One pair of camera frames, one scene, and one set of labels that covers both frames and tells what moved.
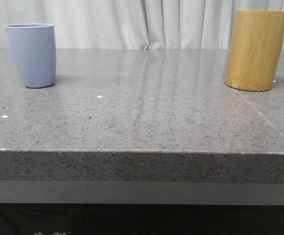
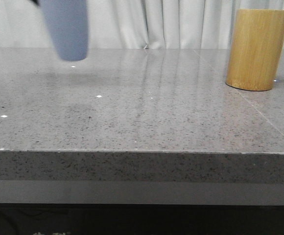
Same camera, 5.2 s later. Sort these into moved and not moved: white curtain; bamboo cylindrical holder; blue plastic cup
Moved: blue plastic cup
Not moved: white curtain; bamboo cylindrical holder
